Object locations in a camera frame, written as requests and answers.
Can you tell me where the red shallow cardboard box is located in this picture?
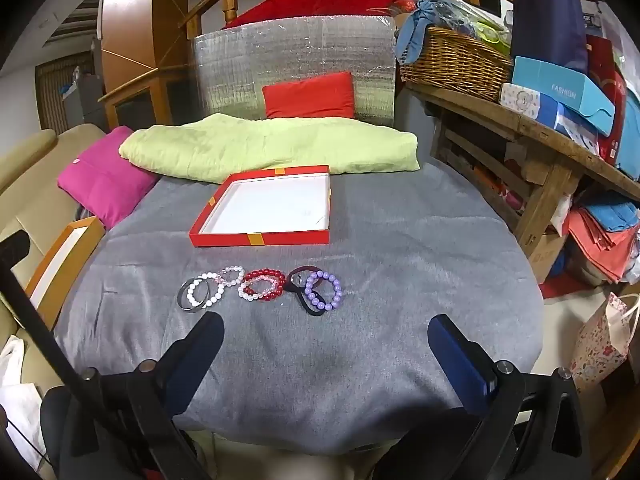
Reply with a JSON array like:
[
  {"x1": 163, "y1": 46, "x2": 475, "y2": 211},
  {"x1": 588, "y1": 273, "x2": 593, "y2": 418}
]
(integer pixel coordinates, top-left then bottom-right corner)
[{"x1": 188, "y1": 165, "x2": 332, "y2": 249}]

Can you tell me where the blue cloth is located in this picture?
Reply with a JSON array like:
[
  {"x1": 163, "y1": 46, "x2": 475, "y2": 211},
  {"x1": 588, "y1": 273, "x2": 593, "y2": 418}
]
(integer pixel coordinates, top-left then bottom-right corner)
[{"x1": 395, "y1": 0, "x2": 451, "y2": 63}]

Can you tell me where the black hair tie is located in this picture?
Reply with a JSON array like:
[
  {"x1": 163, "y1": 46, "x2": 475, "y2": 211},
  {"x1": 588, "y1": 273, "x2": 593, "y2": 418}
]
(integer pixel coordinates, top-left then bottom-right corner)
[{"x1": 292, "y1": 275, "x2": 327, "y2": 317}]

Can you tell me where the maroon hair tie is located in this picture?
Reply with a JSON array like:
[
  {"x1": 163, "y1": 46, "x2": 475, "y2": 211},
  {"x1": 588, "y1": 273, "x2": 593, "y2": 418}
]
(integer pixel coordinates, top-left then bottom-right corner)
[{"x1": 285, "y1": 266, "x2": 319, "y2": 297}]

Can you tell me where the stack of folded cloths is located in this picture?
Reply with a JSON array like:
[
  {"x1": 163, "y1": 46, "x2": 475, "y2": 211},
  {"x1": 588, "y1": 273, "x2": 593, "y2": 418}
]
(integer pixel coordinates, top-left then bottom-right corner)
[{"x1": 567, "y1": 202, "x2": 640, "y2": 286}]

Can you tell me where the light green folded blanket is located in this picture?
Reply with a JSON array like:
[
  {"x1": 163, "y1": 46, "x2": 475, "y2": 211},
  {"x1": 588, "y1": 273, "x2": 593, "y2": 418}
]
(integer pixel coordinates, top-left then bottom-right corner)
[{"x1": 118, "y1": 113, "x2": 421, "y2": 184}]

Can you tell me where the pink and white bead bracelet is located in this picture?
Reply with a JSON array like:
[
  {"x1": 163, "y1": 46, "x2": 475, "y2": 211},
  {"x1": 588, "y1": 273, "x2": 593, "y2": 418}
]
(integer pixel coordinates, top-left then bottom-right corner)
[{"x1": 238, "y1": 276, "x2": 274, "y2": 303}]

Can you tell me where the silver bangle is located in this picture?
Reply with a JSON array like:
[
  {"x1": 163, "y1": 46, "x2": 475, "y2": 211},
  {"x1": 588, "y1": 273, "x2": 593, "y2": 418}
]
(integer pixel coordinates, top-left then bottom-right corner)
[{"x1": 177, "y1": 276, "x2": 213, "y2": 314}]

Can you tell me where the orange box lid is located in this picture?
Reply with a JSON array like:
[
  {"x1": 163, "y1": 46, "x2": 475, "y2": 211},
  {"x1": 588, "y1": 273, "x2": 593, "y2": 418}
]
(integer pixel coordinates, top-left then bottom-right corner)
[{"x1": 24, "y1": 216, "x2": 107, "y2": 331}]

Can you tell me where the light pink bead bracelet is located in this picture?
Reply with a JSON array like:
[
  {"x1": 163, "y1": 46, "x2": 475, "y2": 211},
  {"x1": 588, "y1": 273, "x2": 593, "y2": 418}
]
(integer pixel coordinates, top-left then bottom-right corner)
[{"x1": 216, "y1": 265, "x2": 246, "y2": 289}]

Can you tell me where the brown cardboard box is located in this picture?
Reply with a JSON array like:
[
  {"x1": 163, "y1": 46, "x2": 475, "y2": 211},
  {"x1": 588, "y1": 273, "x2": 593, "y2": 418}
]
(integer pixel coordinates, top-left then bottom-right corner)
[{"x1": 527, "y1": 230, "x2": 571, "y2": 286}]

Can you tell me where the dark red bead bracelet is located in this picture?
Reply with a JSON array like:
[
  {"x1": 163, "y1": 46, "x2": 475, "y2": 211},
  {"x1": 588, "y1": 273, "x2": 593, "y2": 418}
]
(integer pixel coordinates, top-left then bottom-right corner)
[{"x1": 243, "y1": 268, "x2": 282, "y2": 304}]

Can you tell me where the wooden stair railing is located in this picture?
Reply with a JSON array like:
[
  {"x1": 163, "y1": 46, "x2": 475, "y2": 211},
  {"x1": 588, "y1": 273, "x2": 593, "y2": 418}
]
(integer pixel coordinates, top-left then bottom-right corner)
[{"x1": 185, "y1": 0, "x2": 501, "y2": 41}]

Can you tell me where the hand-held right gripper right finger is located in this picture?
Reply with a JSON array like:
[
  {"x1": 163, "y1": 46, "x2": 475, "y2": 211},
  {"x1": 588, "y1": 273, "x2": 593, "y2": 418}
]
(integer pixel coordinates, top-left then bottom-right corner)
[{"x1": 427, "y1": 314, "x2": 596, "y2": 480}]

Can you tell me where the beige sofa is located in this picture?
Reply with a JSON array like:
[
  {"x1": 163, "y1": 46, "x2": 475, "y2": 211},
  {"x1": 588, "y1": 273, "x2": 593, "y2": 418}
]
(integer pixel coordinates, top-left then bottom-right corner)
[{"x1": 0, "y1": 122, "x2": 108, "y2": 346}]

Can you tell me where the red paper bag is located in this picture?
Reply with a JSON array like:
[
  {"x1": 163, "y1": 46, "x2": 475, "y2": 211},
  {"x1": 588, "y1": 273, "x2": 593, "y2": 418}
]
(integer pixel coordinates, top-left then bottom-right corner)
[{"x1": 585, "y1": 35, "x2": 629, "y2": 166}]

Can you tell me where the white floral box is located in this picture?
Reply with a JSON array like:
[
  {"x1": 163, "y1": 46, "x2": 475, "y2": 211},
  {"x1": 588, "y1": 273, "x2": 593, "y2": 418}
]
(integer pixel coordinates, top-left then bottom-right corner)
[{"x1": 500, "y1": 82, "x2": 543, "y2": 121}]

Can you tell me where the magenta pillow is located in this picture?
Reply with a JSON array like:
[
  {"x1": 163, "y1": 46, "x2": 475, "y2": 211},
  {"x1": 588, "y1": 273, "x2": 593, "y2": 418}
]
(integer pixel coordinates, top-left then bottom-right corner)
[{"x1": 56, "y1": 126, "x2": 161, "y2": 230}]

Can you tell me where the white plastic bag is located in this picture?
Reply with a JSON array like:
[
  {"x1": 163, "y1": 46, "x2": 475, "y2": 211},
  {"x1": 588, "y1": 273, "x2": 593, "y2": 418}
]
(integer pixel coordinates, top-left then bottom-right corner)
[{"x1": 0, "y1": 335, "x2": 48, "y2": 471}]

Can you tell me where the floral gift bag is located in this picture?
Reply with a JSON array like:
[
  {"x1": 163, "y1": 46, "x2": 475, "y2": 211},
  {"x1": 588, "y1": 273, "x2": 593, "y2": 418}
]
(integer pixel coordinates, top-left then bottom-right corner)
[{"x1": 570, "y1": 291, "x2": 640, "y2": 391}]

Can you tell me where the navy blue bag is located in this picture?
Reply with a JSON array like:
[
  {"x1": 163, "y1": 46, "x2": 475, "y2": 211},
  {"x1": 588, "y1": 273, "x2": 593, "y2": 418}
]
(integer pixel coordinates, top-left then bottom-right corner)
[{"x1": 502, "y1": 0, "x2": 591, "y2": 78}]

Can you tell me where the light blue cardboard box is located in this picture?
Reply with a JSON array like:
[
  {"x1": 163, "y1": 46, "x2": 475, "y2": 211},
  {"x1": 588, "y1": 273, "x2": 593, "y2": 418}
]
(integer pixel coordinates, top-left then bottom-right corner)
[{"x1": 510, "y1": 56, "x2": 617, "y2": 137}]

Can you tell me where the wooden cabinet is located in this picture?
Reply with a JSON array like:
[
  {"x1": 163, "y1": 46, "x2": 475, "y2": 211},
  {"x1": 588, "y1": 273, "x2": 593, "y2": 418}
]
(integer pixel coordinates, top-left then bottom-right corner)
[{"x1": 97, "y1": 0, "x2": 201, "y2": 133}]

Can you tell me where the small red pillow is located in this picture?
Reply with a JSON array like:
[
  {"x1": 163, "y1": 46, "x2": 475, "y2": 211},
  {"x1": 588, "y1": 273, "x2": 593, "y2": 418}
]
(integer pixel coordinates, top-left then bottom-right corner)
[{"x1": 262, "y1": 72, "x2": 356, "y2": 120}]

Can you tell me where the wicker basket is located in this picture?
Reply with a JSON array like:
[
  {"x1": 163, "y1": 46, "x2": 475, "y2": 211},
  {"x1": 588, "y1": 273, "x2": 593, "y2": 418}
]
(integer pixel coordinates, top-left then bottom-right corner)
[{"x1": 399, "y1": 26, "x2": 513, "y2": 103}]

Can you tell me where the purple bead bracelet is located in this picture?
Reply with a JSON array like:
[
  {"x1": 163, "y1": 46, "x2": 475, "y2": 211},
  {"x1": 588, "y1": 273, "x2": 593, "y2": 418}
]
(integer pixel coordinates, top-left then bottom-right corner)
[{"x1": 304, "y1": 270, "x2": 344, "y2": 313}]

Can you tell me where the silver foil mat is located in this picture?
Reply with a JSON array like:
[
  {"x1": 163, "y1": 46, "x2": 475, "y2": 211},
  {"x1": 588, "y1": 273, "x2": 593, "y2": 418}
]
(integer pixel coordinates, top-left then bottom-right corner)
[{"x1": 192, "y1": 14, "x2": 397, "y2": 126}]

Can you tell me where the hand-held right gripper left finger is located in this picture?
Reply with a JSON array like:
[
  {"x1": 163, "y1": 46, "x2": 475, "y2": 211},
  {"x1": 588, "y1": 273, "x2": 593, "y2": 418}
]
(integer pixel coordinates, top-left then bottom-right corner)
[{"x1": 77, "y1": 311, "x2": 226, "y2": 480}]

